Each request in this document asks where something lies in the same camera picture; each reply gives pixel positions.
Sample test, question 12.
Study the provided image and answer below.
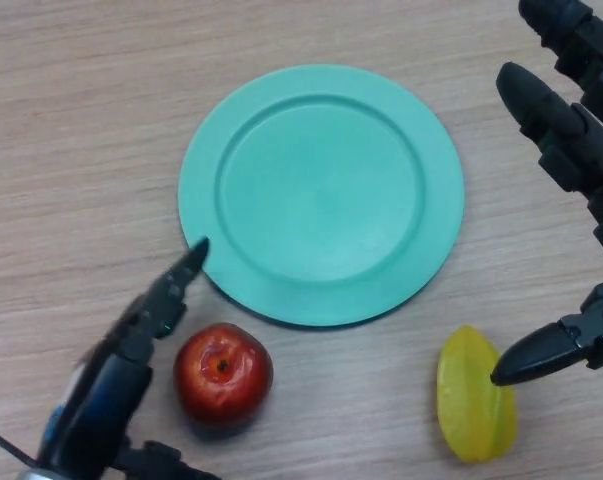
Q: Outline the yellow starfruit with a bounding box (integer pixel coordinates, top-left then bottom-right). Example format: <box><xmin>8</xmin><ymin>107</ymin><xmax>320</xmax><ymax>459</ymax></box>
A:
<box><xmin>435</xmin><ymin>324</ymin><xmax>520</xmax><ymax>464</ymax></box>

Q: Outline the green round plate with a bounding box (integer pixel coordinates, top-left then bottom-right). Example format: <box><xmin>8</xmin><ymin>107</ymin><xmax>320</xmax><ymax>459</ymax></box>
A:
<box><xmin>177</xmin><ymin>63</ymin><xmax>467</xmax><ymax>329</ymax></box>

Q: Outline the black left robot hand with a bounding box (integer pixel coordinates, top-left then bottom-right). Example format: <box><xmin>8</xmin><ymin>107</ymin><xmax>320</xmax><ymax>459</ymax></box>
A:
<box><xmin>35</xmin><ymin>236</ymin><xmax>222</xmax><ymax>480</ymax></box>

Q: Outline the red apple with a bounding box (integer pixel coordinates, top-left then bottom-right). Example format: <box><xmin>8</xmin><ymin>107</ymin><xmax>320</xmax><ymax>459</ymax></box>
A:
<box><xmin>173</xmin><ymin>322</ymin><xmax>274</xmax><ymax>426</ymax></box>

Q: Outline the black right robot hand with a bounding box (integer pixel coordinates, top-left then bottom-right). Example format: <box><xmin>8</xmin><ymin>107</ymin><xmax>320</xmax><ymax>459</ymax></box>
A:
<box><xmin>489</xmin><ymin>0</ymin><xmax>603</xmax><ymax>386</ymax></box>

